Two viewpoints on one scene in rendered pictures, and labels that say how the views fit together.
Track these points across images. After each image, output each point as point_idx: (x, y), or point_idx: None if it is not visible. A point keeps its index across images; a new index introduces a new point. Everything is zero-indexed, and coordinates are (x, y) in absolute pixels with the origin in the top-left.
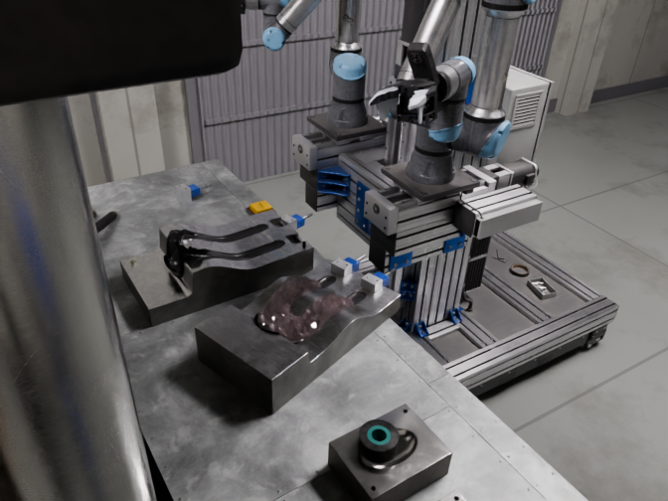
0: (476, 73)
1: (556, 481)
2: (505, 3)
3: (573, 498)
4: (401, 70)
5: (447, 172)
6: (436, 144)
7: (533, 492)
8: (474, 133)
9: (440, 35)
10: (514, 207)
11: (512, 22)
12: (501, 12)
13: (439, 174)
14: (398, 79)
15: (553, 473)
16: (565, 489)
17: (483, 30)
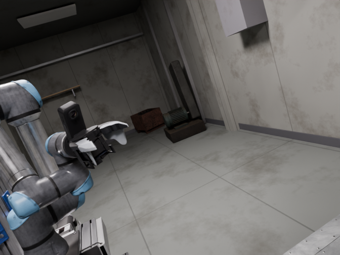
0: (38, 163)
1: (311, 240)
2: (32, 109)
3: (320, 234)
4: (9, 177)
5: (64, 240)
6: (46, 227)
7: (325, 250)
8: (68, 195)
9: (12, 142)
10: (98, 228)
11: (39, 120)
12: (33, 115)
13: (62, 244)
14: (15, 182)
15: (306, 241)
16: (315, 237)
17: (24, 135)
